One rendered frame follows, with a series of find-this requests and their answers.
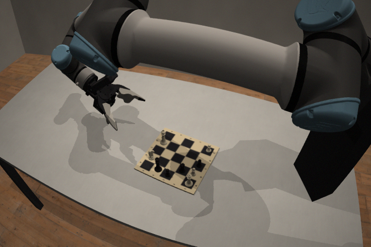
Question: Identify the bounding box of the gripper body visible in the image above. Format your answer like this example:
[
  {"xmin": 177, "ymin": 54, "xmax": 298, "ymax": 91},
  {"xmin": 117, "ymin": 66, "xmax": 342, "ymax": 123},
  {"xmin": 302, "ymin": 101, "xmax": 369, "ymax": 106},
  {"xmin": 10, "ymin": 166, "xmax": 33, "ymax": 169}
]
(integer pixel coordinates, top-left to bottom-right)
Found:
[{"xmin": 83, "ymin": 74, "xmax": 116, "ymax": 114}]

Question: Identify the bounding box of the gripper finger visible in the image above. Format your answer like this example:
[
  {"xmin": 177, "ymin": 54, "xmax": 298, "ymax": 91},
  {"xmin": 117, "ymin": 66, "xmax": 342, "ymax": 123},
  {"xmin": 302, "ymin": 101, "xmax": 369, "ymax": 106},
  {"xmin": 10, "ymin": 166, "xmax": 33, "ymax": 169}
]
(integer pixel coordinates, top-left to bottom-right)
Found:
[
  {"xmin": 97, "ymin": 96, "xmax": 117, "ymax": 131},
  {"xmin": 112, "ymin": 84, "xmax": 145, "ymax": 103}
]

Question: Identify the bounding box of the chessboard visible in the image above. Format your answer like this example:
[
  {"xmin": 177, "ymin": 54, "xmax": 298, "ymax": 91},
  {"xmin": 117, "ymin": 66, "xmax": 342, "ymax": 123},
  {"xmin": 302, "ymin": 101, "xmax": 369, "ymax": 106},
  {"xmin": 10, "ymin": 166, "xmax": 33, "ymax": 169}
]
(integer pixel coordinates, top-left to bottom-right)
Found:
[{"xmin": 134, "ymin": 128, "xmax": 219, "ymax": 195}]

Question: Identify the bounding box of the white knight chess piece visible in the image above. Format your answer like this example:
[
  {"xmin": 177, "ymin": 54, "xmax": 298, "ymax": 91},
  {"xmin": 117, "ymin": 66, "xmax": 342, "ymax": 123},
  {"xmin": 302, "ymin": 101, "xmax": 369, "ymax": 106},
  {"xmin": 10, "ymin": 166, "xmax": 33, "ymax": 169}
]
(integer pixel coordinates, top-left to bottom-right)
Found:
[{"xmin": 148, "ymin": 150, "xmax": 155, "ymax": 160}]

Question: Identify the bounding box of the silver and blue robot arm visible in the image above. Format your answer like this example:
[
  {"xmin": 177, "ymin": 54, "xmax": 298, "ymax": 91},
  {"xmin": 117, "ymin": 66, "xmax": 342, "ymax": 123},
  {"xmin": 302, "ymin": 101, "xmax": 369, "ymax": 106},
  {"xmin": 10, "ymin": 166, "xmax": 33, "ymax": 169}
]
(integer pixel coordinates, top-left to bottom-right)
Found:
[{"xmin": 51, "ymin": 0, "xmax": 371, "ymax": 132}]

